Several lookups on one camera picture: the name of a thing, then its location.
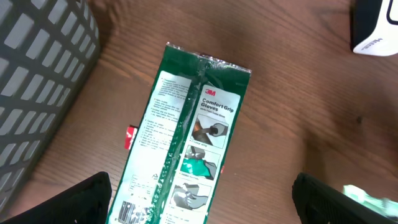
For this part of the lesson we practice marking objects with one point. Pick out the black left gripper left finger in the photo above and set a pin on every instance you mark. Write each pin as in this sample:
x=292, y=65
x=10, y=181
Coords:
x=85, y=203

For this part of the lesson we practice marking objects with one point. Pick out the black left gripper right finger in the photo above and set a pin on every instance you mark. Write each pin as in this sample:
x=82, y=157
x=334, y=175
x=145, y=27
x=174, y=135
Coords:
x=317, y=202

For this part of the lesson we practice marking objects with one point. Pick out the white mint wipes pack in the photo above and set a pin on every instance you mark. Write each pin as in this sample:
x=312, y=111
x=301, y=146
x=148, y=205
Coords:
x=382, y=206

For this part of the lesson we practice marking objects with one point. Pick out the red snack stick packet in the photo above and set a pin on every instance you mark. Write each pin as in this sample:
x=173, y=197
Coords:
x=130, y=136

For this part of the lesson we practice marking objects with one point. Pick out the green white gloves package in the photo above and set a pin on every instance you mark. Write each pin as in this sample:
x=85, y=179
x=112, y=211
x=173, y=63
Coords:
x=178, y=152

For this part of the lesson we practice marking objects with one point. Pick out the white barcode scanner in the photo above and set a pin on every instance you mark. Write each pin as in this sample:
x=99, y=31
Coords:
x=374, y=27

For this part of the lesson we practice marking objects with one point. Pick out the grey plastic mesh basket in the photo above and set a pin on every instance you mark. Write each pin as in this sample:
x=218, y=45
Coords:
x=48, y=48

